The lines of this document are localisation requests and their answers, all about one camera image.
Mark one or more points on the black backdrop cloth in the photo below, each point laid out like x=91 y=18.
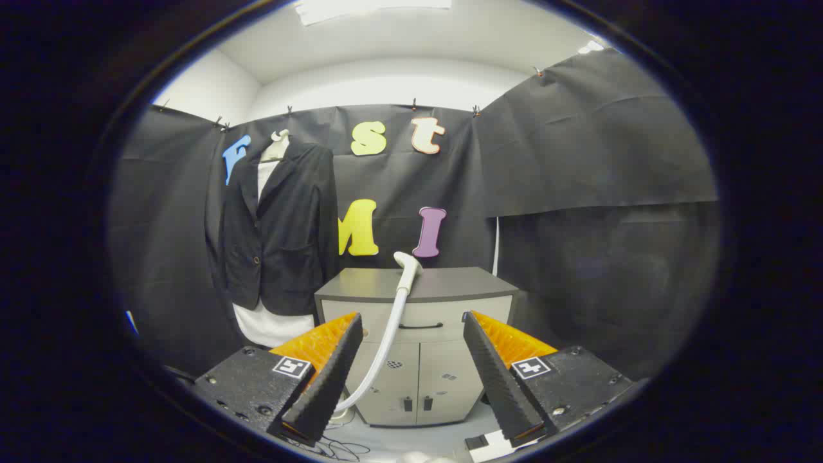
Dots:
x=578 y=161

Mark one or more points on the white and black floor object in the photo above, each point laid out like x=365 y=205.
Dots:
x=492 y=445

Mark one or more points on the grey cabinet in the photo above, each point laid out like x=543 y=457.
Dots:
x=424 y=379

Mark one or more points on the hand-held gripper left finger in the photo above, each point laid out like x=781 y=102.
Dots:
x=325 y=386

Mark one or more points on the large ceiling light panel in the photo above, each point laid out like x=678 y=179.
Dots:
x=360 y=8

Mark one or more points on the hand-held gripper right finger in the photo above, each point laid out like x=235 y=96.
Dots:
x=498 y=386

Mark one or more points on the row of small backdrop clips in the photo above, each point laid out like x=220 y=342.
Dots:
x=413 y=103

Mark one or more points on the small ceiling light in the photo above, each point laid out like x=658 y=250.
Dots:
x=590 y=47

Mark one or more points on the white garment steamer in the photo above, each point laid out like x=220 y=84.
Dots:
x=402 y=296

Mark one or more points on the black blazer jacket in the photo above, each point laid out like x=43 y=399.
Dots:
x=289 y=225

